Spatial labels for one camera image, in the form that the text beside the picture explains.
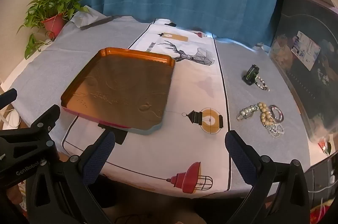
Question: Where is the red printed packet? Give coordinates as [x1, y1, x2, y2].
[318, 141, 333, 156]

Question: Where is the clear plastic storage box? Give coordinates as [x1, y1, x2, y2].
[268, 0, 338, 143]

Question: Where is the yellow bead bracelet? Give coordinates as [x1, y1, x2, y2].
[257, 101, 276, 127]

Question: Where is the grey tablecloth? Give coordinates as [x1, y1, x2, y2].
[8, 14, 311, 199]

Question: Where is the pink white bead bracelet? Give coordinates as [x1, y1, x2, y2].
[268, 105, 285, 124]

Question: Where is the black white beaded bracelet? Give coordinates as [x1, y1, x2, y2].
[253, 76, 270, 92]

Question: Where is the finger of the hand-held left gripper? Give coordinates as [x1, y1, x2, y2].
[30, 105, 61, 135]
[0, 88, 18, 110]

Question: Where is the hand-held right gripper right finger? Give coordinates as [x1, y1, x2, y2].
[224, 130, 310, 224]

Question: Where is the green plant in red pot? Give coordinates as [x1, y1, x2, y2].
[16, 0, 90, 60]

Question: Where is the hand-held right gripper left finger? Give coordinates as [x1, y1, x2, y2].
[26, 130, 117, 224]

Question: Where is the black green wrist watch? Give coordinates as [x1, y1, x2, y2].
[242, 65, 260, 86]

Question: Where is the white cable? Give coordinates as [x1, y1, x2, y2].
[0, 107, 22, 130]

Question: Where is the clear crystal bracelet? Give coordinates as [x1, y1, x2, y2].
[266, 122, 285, 138]

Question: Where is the white printed table runner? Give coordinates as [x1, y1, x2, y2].
[62, 19, 231, 199]

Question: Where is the teal silver beaded bracelet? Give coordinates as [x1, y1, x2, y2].
[236, 104, 259, 121]

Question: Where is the orange plastic tray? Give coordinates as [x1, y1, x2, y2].
[60, 47, 176, 136]

